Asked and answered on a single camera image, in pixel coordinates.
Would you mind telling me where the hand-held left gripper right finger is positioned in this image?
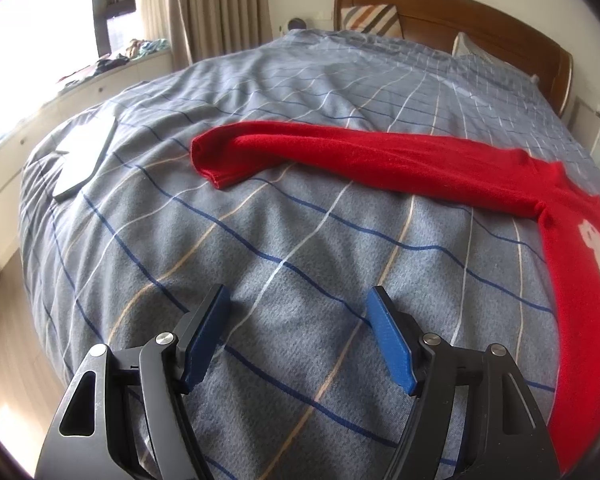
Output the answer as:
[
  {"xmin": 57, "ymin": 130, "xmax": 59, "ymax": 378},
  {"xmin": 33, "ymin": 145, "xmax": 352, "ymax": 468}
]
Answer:
[{"xmin": 367, "ymin": 285, "xmax": 563, "ymax": 480}]

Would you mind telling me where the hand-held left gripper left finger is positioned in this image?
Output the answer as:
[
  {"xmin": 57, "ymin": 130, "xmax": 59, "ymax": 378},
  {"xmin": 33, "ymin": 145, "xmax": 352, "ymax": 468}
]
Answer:
[{"xmin": 34, "ymin": 284, "xmax": 232, "ymax": 480}]

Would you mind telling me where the red knitted sweater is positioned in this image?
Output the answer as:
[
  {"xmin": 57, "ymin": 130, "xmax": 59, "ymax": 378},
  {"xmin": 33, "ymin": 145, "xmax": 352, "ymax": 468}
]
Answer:
[{"xmin": 190, "ymin": 121, "xmax": 600, "ymax": 480}]

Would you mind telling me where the pile of clothes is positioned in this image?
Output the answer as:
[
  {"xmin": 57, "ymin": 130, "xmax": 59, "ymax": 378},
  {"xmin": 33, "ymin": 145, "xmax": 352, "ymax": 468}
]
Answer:
[{"xmin": 57, "ymin": 37, "xmax": 171, "ymax": 86}]

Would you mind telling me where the grey plaid bed blanket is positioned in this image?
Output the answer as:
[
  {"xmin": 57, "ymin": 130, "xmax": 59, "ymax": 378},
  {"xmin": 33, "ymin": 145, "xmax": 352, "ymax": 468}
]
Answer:
[{"xmin": 17, "ymin": 29, "xmax": 600, "ymax": 480}]

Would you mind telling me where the white window seat cabinet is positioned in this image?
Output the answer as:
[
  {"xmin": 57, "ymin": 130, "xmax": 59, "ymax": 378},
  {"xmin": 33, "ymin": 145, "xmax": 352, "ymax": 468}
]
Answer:
[{"xmin": 0, "ymin": 50, "xmax": 173, "ymax": 306}]

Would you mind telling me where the white pillow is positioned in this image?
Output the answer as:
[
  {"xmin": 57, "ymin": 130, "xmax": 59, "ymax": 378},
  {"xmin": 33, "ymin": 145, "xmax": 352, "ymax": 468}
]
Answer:
[{"xmin": 451, "ymin": 32, "xmax": 541, "ymax": 86}]

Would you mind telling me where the striped pillow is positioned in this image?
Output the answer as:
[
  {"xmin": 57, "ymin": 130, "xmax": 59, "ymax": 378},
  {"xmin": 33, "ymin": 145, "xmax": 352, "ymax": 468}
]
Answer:
[{"xmin": 341, "ymin": 4, "xmax": 403, "ymax": 40}]

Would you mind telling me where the small round bedside device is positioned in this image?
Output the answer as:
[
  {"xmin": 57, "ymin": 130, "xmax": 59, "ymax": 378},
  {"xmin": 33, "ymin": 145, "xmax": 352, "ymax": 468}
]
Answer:
[{"xmin": 280, "ymin": 17, "xmax": 311, "ymax": 36}]

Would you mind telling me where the wooden headboard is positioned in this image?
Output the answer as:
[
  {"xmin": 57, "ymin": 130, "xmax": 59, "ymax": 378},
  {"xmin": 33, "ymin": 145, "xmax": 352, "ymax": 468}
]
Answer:
[{"xmin": 333, "ymin": 0, "xmax": 574, "ymax": 121}]

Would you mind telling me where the beige curtain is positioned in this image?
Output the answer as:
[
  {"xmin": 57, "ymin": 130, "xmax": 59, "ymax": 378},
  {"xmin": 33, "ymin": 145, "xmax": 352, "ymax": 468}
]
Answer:
[{"xmin": 137, "ymin": 0, "xmax": 273, "ymax": 66}]

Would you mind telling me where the dark window frame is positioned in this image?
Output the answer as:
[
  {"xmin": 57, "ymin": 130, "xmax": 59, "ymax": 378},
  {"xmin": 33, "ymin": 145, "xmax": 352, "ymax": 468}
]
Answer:
[{"xmin": 92, "ymin": 0, "xmax": 141, "ymax": 56}]

